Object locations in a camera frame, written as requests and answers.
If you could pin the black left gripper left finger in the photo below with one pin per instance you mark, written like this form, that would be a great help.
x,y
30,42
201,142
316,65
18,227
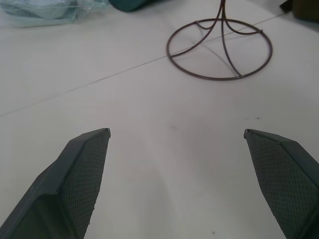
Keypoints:
x,y
74,179

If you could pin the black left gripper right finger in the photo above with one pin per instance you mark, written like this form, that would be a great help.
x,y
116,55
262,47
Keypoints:
x,y
284,184

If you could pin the dark teal object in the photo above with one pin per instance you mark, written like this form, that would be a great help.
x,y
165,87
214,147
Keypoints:
x,y
129,4

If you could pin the clear plastic bag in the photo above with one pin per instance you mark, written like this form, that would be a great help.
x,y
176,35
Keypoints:
x,y
40,11

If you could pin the dark olive object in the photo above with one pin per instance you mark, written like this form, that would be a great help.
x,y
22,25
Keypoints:
x,y
302,7

